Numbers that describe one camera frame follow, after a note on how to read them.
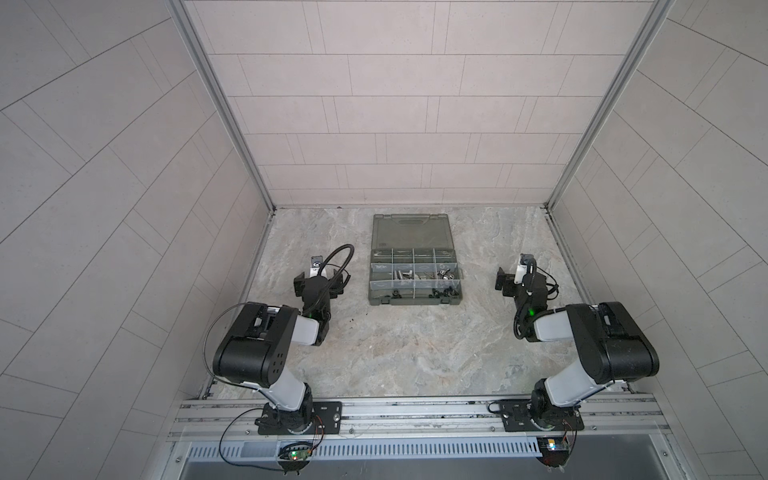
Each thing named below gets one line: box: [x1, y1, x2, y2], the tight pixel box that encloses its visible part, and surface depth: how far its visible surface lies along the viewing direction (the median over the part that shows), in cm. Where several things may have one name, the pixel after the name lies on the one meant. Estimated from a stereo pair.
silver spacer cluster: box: [393, 270, 414, 280], surface depth 96 cm
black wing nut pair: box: [428, 286, 459, 298], surface depth 95 cm
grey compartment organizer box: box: [368, 214, 462, 305], surface depth 99 cm
